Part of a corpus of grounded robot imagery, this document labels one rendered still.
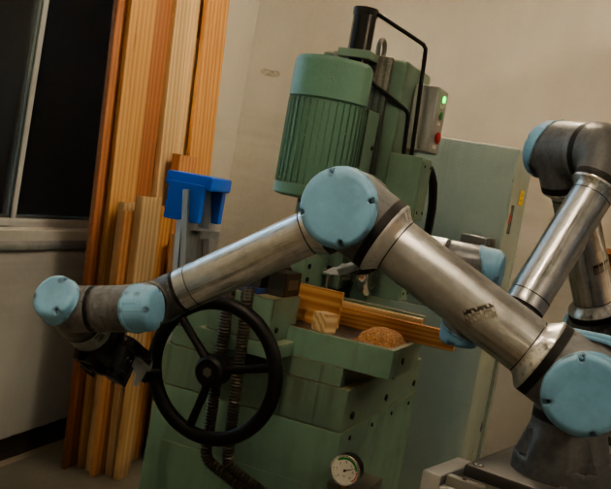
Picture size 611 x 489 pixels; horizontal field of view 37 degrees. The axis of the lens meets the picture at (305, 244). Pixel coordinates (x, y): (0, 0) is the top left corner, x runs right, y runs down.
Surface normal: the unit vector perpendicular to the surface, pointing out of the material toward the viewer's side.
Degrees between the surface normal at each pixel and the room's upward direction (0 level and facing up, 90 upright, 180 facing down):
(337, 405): 90
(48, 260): 90
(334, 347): 90
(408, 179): 90
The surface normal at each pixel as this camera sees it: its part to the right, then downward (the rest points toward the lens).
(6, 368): 0.93, 0.19
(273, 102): -0.33, 0.00
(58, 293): -0.23, -0.47
